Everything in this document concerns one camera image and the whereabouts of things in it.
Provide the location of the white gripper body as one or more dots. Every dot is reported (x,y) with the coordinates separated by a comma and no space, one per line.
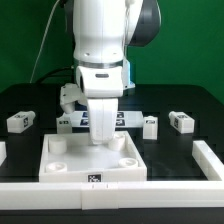
(101,88)

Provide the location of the white square tabletop part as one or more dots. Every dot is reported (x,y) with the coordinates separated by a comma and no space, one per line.
(74,158)

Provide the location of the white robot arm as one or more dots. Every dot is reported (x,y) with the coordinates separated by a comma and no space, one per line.
(102,30)

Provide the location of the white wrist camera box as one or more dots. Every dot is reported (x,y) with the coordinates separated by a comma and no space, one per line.
(69,95)

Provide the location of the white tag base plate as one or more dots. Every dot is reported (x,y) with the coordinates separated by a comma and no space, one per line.
(125,119)

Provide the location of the white front fence wall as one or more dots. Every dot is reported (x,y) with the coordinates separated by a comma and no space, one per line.
(85,196)

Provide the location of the white fence wall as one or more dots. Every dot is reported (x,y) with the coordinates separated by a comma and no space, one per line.
(3,153)
(209,163)
(85,196)

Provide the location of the white left fence wall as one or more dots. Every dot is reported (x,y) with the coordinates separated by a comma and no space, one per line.
(3,153)

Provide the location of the white right fence wall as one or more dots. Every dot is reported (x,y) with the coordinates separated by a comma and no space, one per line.
(209,163)

